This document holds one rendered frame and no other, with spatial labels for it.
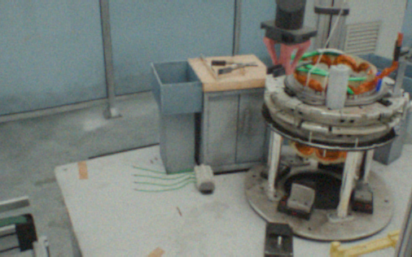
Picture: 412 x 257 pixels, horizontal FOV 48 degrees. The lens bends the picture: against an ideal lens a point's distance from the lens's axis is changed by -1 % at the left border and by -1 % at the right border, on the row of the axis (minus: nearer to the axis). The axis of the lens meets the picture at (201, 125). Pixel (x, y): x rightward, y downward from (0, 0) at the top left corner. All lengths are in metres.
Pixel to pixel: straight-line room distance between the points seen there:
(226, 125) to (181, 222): 0.29
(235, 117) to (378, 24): 2.56
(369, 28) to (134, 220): 2.80
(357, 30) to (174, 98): 2.54
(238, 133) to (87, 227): 0.47
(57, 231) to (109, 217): 1.25
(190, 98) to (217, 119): 0.10
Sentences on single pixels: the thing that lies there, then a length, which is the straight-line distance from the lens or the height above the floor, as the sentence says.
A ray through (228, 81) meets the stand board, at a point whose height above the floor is 1.06.
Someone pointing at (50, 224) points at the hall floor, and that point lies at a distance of 2.49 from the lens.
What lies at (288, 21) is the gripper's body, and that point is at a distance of 0.94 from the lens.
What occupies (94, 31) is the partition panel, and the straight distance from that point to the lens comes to 3.24.
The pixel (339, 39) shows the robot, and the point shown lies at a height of 1.08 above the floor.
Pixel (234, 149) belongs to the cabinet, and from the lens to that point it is 1.32.
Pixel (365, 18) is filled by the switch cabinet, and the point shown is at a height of 0.67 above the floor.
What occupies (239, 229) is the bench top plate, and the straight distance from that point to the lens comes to 1.15.
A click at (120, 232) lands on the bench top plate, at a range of 1.15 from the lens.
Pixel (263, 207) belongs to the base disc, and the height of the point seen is 0.80.
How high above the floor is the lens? 1.52
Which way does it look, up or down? 27 degrees down
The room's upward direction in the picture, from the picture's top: 1 degrees clockwise
